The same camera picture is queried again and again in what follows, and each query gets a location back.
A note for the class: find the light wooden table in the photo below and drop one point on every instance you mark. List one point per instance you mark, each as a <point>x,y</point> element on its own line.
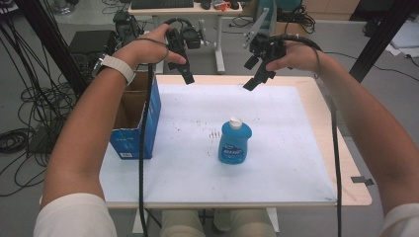
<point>322,121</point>

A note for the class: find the black computer case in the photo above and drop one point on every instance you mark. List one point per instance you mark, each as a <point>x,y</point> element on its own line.
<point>92,41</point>

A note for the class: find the black metal frame post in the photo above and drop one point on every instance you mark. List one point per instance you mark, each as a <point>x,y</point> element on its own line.
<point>42,33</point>
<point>382,36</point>

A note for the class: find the person's right beige trouser leg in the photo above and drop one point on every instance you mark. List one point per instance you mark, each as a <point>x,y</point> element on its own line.
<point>243,223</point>

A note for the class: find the blue cardboard box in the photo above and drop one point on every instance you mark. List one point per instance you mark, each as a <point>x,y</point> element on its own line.
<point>155,108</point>

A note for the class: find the grey tape piece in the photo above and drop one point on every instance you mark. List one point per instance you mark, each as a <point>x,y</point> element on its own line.
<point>360,180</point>

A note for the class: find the person's right white sleeve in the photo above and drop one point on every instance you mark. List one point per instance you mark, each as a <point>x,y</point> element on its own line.
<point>402,223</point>

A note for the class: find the blue dish soap bottle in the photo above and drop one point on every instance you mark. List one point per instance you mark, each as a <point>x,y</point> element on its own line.
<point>234,144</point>

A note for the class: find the person's left hand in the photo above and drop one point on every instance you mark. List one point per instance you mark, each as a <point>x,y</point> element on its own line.
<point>145,51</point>

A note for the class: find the person's right hand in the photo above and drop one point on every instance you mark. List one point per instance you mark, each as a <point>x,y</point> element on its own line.
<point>303,57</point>

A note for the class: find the wristwatch with white band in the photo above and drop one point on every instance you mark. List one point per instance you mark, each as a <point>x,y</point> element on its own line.
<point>118,67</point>

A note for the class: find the person's left beige trouser leg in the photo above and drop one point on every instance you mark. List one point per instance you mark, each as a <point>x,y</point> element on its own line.
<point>181,223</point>

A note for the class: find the white paper sheets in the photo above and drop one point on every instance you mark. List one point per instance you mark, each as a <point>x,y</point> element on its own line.
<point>406,38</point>

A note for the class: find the person's beige trouser leg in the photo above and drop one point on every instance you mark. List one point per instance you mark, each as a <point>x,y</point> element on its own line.
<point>181,223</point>
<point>243,223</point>

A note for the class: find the person's white sleeve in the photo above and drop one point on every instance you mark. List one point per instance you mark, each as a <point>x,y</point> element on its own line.
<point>72,217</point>
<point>402,223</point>

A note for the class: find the orange small object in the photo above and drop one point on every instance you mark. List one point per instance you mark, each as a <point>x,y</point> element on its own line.
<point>224,6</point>

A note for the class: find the white desk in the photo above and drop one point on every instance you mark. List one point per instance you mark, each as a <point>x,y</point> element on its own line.
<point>197,11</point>

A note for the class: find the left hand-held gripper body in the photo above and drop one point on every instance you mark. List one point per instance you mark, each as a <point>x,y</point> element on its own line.
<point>176,41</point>

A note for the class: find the small black object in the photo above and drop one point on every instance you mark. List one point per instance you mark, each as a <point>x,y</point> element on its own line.
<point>234,5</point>

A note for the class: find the black computer mouse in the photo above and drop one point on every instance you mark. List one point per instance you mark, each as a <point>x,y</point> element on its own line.
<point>205,4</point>

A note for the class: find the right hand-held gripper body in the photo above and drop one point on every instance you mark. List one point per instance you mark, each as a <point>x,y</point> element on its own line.
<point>267,46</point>

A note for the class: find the black keyboard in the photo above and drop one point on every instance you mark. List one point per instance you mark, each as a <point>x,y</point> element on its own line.
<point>161,4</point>

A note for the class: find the white table mat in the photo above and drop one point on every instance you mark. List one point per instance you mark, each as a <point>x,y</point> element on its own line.
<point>280,131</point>

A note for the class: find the person's left white sleeve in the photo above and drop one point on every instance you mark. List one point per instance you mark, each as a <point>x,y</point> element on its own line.
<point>72,217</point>

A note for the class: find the black electronic device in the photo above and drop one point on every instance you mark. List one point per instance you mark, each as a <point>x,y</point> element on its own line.
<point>126,26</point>

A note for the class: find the teal box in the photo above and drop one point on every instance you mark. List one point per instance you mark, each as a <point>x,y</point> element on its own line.
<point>259,8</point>

